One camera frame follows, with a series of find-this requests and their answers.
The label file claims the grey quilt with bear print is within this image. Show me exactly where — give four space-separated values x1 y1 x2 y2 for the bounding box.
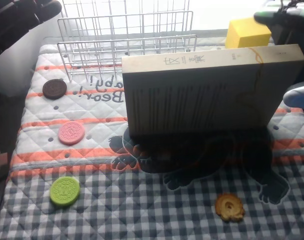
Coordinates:
0 36 304 240

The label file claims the golden butter cookie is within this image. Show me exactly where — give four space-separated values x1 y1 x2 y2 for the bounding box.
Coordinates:
215 192 245 222

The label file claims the yellow block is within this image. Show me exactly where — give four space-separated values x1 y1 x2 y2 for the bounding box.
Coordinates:
225 16 272 49

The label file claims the pink sandwich cookie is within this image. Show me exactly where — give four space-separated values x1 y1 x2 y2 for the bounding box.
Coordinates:
58 120 85 145

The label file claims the green sandwich cookie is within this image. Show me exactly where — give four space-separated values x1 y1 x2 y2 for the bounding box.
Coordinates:
49 176 81 207

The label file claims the brown sandwich cookie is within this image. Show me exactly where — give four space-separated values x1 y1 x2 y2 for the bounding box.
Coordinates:
42 78 67 100

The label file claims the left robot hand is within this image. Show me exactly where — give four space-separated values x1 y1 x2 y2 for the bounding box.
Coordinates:
0 0 63 59

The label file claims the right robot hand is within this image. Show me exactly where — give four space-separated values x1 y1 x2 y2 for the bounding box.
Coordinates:
253 0 304 110

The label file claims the white wire rack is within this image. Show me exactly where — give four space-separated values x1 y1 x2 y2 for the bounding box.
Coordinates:
57 0 198 83

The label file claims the beige hardcover book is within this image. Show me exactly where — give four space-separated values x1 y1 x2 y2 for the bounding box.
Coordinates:
121 43 304 140

